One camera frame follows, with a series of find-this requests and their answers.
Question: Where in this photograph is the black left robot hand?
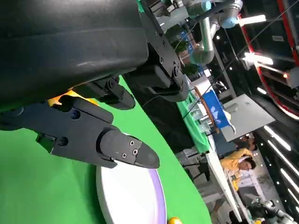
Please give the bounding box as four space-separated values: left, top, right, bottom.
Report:
0 0 190 169

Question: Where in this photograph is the green potted plant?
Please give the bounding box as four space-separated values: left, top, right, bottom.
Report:
171 24 190 56

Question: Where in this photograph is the black backdrop curtain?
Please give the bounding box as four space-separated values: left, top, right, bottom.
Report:
123 74 196 154

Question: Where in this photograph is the blue plastic bin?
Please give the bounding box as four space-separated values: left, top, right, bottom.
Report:
201 90 232 129

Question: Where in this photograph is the green background table cloth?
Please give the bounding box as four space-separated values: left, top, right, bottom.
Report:
176 90 211 154

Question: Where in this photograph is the lilac plate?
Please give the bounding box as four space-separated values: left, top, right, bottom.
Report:
95 133 168 224

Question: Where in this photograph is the grey board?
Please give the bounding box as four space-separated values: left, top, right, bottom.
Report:
221 94 276 142

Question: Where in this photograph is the white desk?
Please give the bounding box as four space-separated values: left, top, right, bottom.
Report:
205 151 243 224

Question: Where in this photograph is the person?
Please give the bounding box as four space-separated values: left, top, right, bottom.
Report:
238 134 257 151
221 148 257 179

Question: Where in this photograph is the silver background robot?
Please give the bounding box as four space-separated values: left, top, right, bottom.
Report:
247 196 299 224

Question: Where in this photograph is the red ring frame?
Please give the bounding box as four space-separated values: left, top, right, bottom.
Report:
238 0 299 121

